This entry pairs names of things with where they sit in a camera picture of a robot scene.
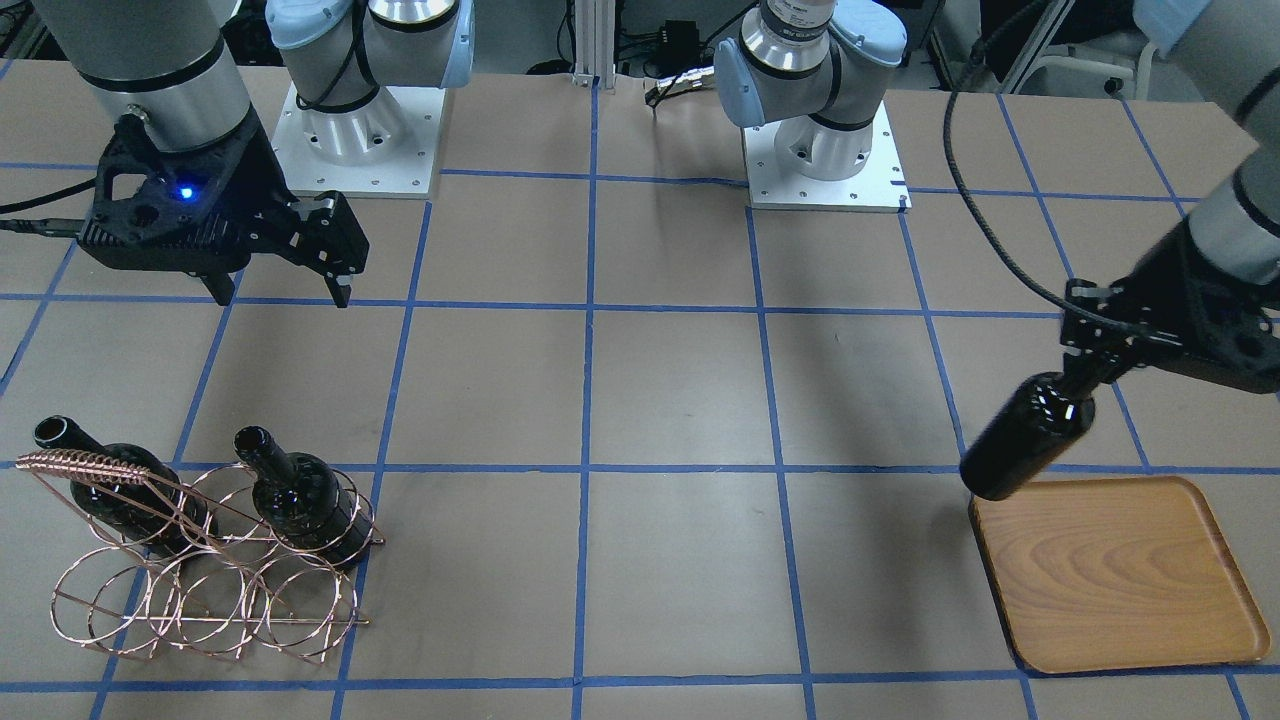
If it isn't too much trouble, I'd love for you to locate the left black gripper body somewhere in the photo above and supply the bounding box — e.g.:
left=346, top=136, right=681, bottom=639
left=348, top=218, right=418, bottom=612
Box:
left=1060, top=220, right=1242, bottom=373

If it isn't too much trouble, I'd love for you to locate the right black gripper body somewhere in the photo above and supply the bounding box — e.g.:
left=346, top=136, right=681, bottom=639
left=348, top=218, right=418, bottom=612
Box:
left=236, top=190, right=332, bottom=275

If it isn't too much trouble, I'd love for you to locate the dark wine bottle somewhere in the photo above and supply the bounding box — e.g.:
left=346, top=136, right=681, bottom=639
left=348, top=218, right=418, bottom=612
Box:
left=959, top=356, right=1132, bottom=501
left=234, top=425, right=372, bottom=570
left=33, top=415, right=218, bottom=559

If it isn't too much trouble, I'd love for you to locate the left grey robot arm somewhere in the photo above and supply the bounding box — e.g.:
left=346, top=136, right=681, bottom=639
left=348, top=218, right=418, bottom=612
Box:
left=714, top=1, right=1277, bottom=393

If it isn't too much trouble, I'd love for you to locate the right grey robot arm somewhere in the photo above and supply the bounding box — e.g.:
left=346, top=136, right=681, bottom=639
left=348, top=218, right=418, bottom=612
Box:
left=35, top=1, right=474, bottom=307

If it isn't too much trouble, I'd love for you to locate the wooden tray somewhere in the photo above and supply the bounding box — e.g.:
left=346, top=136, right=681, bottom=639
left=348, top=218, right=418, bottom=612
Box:
left=969, top=477, right=1274, bottom=675

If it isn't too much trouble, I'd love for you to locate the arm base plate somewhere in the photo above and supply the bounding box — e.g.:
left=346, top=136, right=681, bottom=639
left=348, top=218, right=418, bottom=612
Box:
left=742, top=102, right=913, bottom=213
left=271, top=87, right=449, bottom=199

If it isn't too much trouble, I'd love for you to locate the braided black cable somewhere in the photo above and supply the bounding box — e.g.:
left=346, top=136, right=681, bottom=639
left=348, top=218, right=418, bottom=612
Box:
left=942, top=0, right=1181, bottom=341

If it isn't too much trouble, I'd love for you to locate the copper wire bottle basket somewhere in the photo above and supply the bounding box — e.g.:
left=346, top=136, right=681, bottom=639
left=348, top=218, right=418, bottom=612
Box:
left=17, top=450, right=371, bottom=665

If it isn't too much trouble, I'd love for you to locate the aluminium frame post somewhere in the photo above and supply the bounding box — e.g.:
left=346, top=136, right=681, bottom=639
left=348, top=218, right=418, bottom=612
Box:
left=571, top=0, right=618, bottom=92

